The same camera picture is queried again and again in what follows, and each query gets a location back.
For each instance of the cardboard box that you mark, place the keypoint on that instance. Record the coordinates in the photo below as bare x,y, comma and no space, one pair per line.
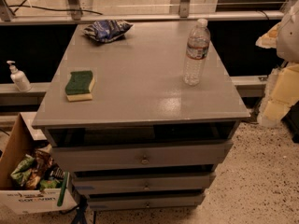
42,199

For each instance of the top grey drawer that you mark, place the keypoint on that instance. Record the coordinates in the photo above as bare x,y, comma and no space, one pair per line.
135,156

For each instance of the white pump soap bottle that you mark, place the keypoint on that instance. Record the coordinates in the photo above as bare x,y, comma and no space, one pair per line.
18,77

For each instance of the bottom grey drawer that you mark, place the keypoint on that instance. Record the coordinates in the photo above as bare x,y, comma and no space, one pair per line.
149,200

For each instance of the metal window rail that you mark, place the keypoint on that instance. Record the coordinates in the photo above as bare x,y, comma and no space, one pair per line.
254,15

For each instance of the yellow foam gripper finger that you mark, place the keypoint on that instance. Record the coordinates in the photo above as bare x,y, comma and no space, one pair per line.
269,39
280,95

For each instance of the grey drawer cabinet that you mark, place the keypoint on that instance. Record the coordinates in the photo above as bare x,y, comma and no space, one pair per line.
139,97

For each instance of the green handled tool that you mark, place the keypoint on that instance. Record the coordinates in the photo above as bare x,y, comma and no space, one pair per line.
62,192

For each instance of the clear plastic water bottle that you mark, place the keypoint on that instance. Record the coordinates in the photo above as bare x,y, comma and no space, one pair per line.
196,52

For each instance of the green snack bag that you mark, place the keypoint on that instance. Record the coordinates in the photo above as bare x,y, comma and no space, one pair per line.
23,171

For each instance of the brown snack bag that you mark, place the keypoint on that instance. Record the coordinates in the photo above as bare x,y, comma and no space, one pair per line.
42,164

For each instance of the green yellow sponge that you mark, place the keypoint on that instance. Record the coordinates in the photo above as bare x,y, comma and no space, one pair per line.
80,86

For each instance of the middle grey drawer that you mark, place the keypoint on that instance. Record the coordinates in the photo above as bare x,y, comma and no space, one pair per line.
140,183

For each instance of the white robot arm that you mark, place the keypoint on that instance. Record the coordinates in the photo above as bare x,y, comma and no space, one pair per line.
288,36

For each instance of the blue chip bag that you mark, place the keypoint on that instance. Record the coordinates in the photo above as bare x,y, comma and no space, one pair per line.
107,31

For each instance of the grey drawer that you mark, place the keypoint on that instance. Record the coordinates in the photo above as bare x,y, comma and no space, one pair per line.
140,183
135,156
149,200

